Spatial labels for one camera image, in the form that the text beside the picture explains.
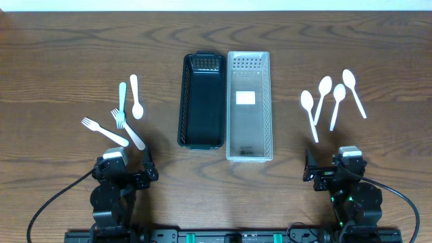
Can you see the white fork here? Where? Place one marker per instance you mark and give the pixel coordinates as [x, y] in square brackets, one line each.
[135, 138]
[95, 127]

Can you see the dark green plastic basket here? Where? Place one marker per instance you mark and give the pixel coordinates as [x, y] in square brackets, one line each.
[201, 123]

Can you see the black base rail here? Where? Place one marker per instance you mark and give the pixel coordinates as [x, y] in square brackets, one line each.
[173, 236]

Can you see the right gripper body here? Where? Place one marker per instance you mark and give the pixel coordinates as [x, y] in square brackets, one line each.
[326, 177]

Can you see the white spoon group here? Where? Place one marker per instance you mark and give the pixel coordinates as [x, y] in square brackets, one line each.
[339, 93]
[306, 101]
[325, 86]

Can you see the clear plastic basket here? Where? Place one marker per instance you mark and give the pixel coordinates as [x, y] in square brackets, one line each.
[249, 127]

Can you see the mint green plastic fork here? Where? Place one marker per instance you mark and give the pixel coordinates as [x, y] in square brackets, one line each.
[121, 116]

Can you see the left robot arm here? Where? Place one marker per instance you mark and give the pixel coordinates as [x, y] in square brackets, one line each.
[113, 200]

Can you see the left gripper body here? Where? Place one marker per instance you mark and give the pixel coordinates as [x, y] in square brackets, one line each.
[133, 176]

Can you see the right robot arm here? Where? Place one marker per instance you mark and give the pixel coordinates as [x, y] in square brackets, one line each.
[356, 204]

